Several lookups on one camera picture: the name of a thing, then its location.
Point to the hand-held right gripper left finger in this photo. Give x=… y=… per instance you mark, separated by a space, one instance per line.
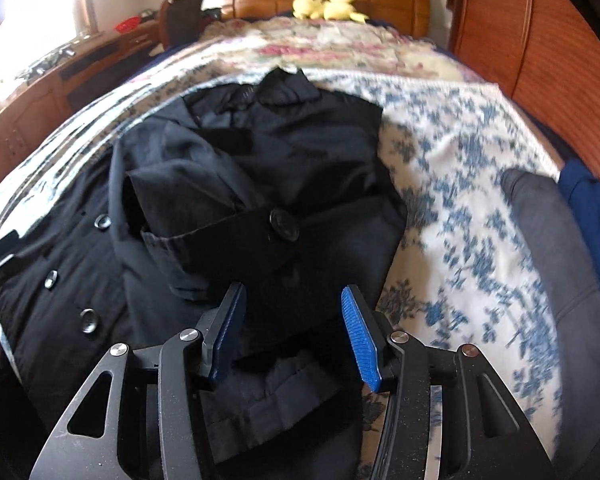
x=230 y=330

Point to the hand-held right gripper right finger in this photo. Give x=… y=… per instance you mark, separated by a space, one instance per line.
x=360 y=340

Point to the black button coat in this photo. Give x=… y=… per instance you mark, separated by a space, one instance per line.
x=305 y=160

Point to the long wooden desk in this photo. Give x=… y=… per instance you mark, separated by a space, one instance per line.
x=40 y=100

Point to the black metal tool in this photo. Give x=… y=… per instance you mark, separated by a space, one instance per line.
x=50 y=60

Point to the blue floral blanket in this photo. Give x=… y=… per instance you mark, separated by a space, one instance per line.
x=455 y=160

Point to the grey folded cloth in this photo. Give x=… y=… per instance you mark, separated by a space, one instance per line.
x=555 y=260

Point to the wooden framed window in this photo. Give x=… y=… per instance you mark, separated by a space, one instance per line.
x=25 y=10

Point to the red bowl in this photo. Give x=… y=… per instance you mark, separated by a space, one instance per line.
x=128 y=25

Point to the navy folded cloth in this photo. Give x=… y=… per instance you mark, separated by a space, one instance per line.
x=595 y=220

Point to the dark wooden chair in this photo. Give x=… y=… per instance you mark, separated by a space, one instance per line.
x=180 y=20

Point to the pink floral quilt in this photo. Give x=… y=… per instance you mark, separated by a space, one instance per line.
x=330 y=45

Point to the yellow plush toy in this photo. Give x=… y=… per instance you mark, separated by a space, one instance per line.
x=330 y=5

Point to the wooden slatted wardrobe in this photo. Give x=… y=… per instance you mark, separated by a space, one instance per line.
x=530 y=35

